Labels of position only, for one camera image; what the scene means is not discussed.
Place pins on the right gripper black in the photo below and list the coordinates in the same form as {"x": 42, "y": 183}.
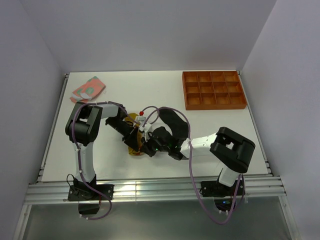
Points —
{"x": 145, "y": 147}

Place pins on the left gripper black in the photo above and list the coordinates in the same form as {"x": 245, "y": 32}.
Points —
{"x": 130, "y": 139}

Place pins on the yellow sock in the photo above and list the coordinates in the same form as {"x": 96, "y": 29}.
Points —
{"x": 133, "y": 150}

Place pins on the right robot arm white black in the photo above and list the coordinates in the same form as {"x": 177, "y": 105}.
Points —
{"x": 232, "y": 149}

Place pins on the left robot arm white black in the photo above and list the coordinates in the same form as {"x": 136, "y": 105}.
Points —
{"x": 83, "y": 127}

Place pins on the pink green patterned socks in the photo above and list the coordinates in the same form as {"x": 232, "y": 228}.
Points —
{"x": 88, "y": 91}

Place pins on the black sock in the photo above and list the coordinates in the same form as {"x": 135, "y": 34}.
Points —
{"x": 177, "y": 125}

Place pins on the orange compartment tray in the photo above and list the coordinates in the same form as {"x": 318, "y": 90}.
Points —
{"x": 213, "y": 90}

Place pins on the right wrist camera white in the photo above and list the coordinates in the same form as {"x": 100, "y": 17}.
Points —
{"x": 145, "y": 128}

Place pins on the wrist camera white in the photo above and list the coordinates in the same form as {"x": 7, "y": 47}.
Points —
{"x": 145, "y": 128}
{"x": 140, "y": 118}

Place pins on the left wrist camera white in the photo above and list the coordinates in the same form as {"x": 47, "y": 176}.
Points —
{"x": 140, "y": 118}

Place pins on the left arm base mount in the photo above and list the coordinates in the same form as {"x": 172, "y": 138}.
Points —
{"x": 89, "y": 196}

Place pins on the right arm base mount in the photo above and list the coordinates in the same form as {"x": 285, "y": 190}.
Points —
{"x": 224, "y": 194}

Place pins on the aluminium frame rail front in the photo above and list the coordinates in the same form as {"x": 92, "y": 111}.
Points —
{"x": 174, "y": 189}

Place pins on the aluminium side rail right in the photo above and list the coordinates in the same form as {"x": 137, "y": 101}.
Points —
{"x": 239, "y": 73}

